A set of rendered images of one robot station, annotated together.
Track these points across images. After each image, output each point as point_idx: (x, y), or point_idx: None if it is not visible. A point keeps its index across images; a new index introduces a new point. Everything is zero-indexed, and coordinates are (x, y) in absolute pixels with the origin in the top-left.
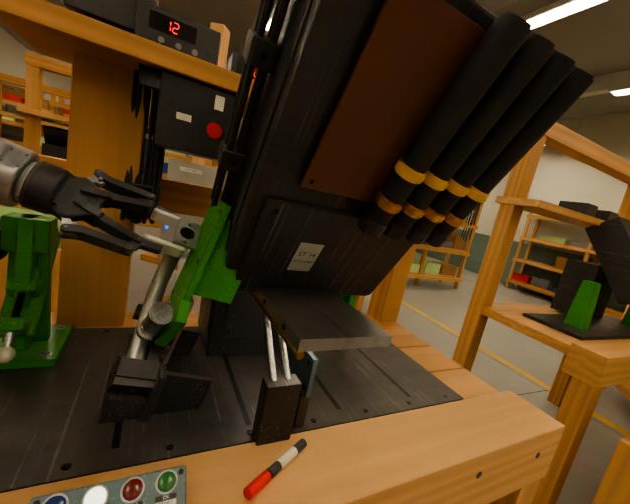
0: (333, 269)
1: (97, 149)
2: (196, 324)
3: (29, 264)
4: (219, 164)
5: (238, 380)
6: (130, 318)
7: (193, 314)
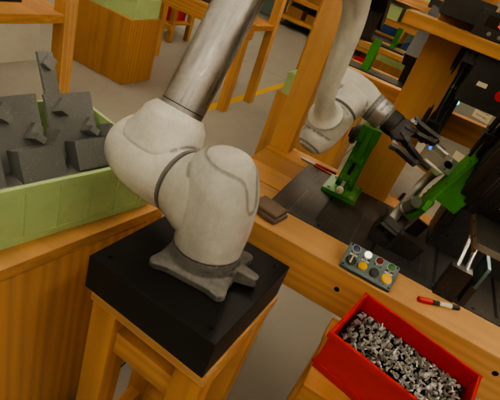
0: None
1: (418, 90)
2: (428, 224)
3: (363, 151)
4: (480, 138)
5: (438, 264)
6: (388, 199)
7: (428, 217)
